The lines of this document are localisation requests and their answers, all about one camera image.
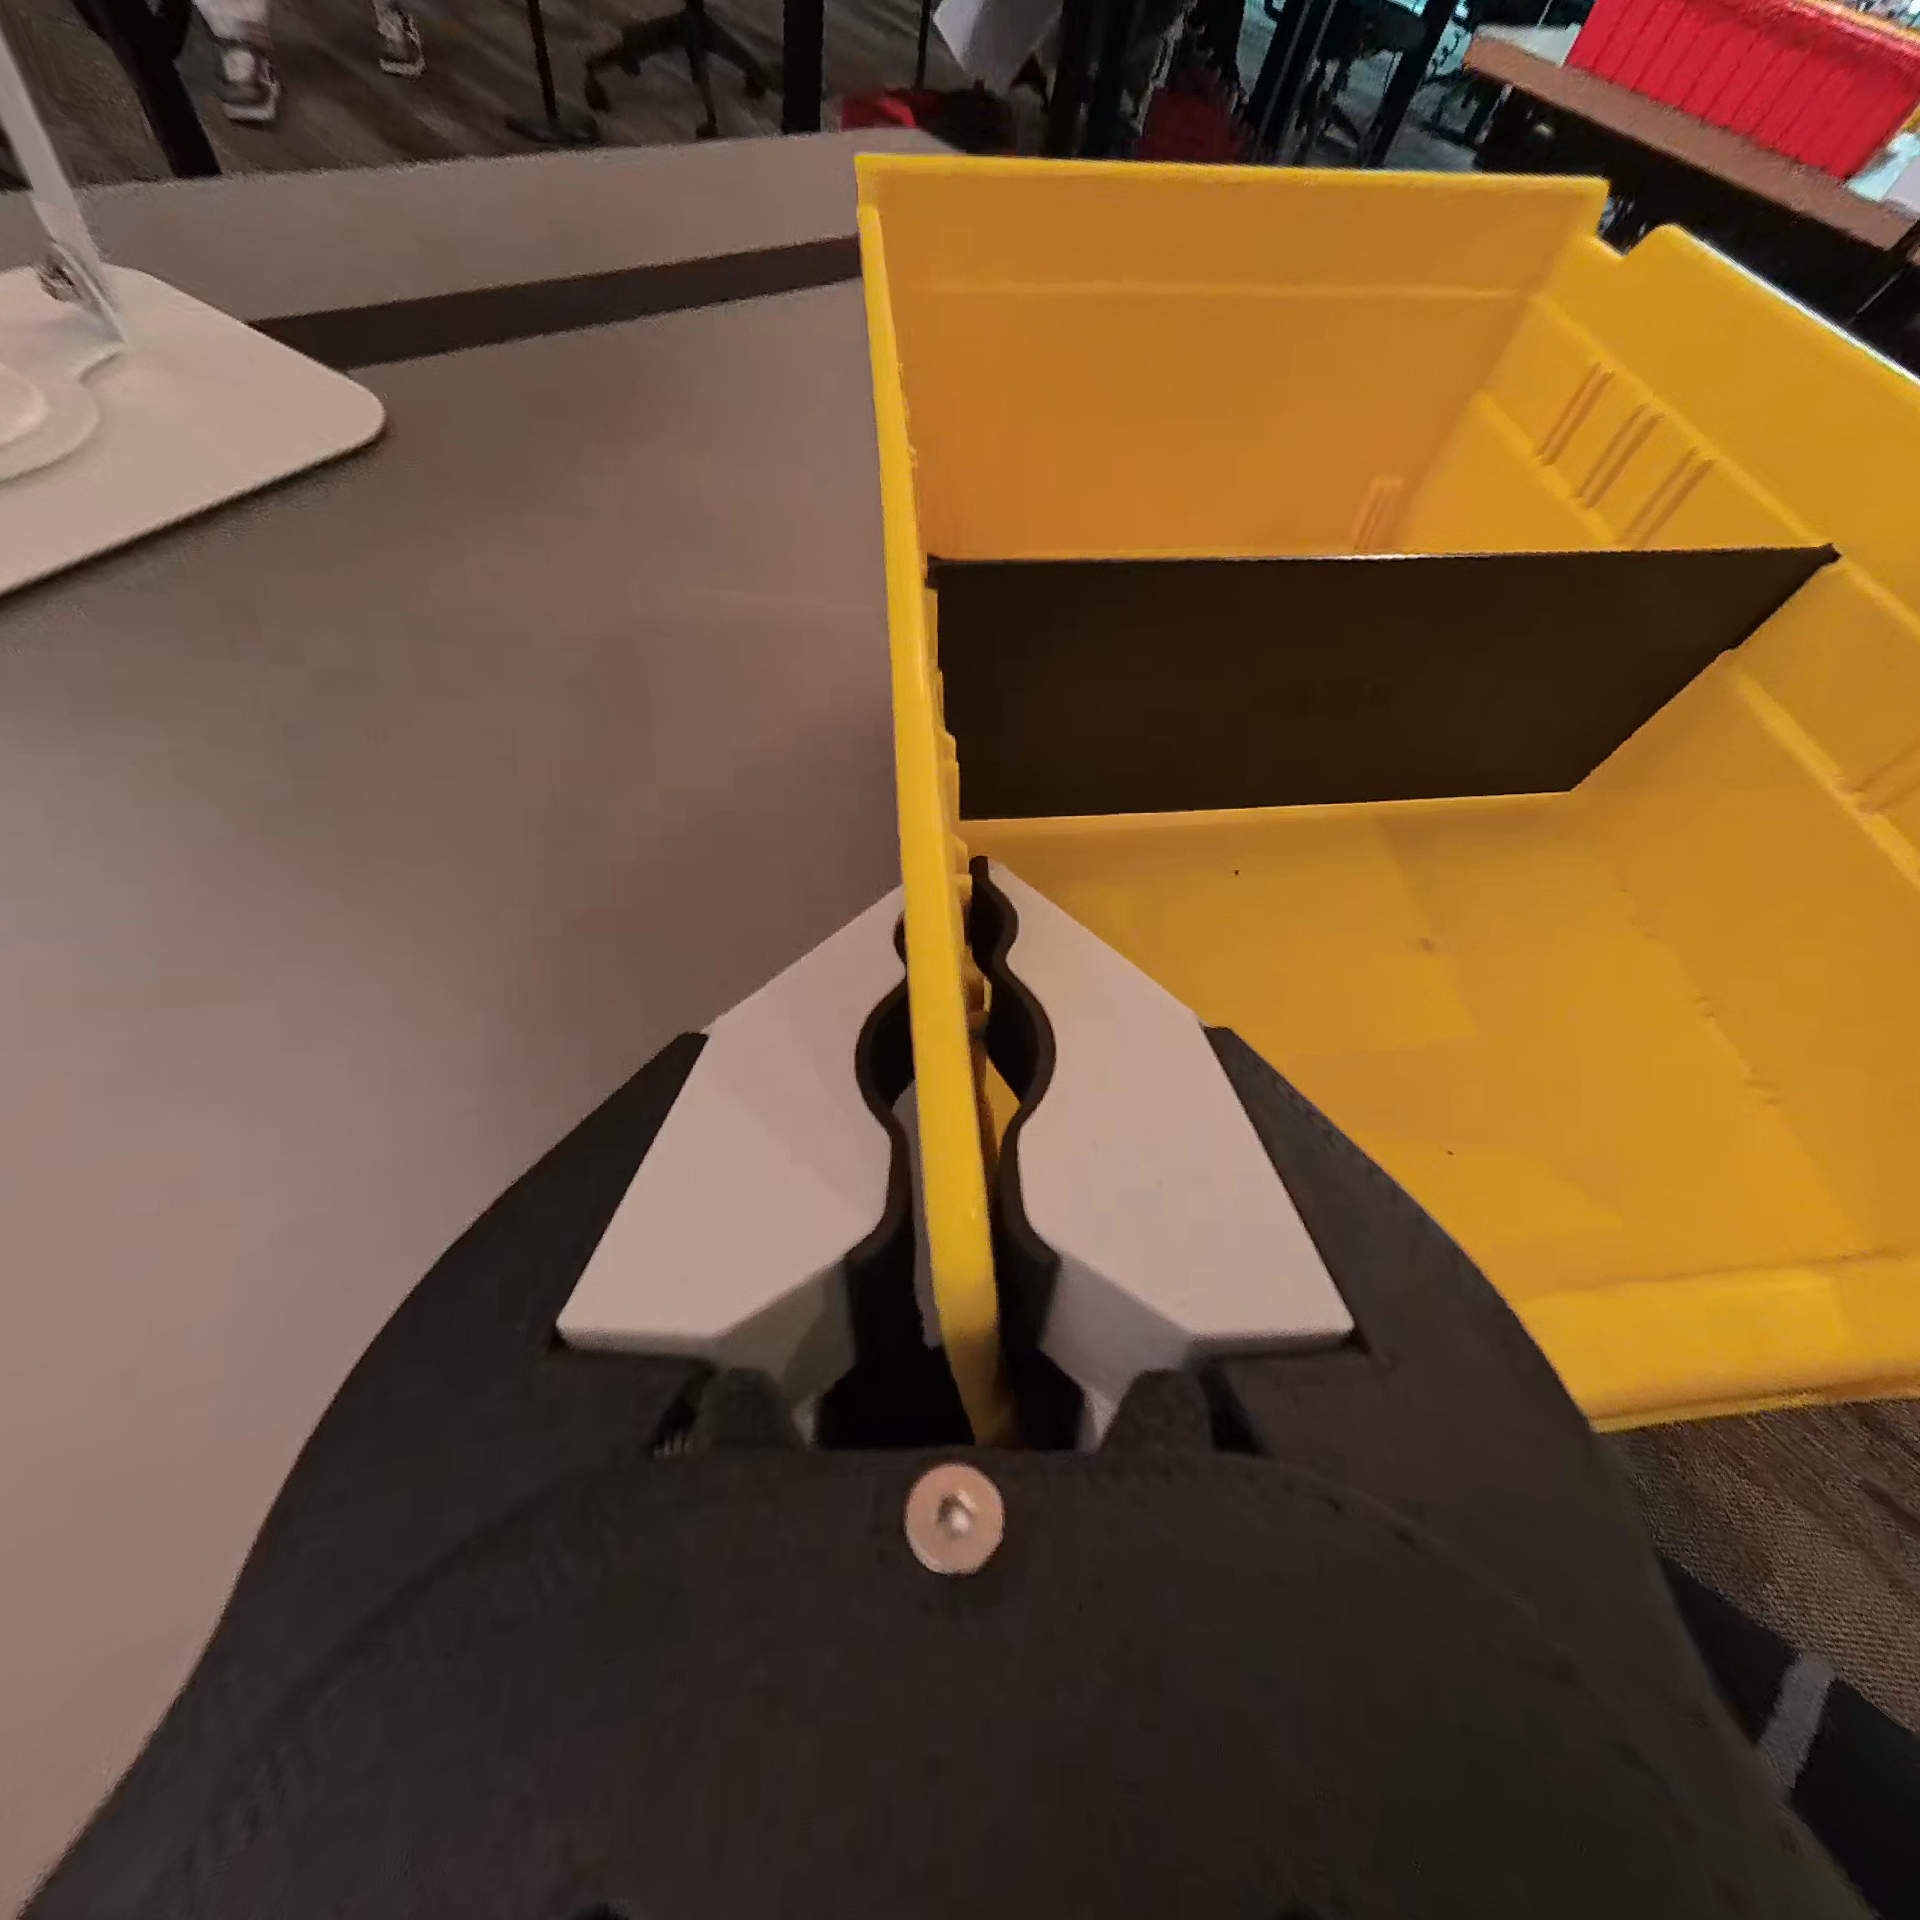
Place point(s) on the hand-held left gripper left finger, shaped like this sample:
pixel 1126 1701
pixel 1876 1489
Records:
pixel 735 1200

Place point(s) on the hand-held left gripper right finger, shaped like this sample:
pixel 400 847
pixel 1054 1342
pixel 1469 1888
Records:
pixel 1154 1200

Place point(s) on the yellow plastic bin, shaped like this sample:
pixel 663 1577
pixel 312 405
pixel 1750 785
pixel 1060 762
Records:
pixel 1501 1050

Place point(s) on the black bin divider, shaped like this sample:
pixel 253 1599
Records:
pixel 1275 691

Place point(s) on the person's dark striped pants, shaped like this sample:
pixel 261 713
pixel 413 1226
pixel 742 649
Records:
pixel 1861 1801

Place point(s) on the white base tablet stand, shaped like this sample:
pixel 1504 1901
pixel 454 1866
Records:
pixel 224 405

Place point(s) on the black swivel chair base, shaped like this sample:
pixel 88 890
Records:
pixel 674 60

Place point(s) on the wooden table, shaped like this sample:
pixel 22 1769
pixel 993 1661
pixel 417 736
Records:
pixel 1651 158

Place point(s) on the white hanging paper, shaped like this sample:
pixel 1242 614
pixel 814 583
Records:
pixel 991 38

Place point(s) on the red plastic crate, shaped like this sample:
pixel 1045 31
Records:
pixel 1725 75

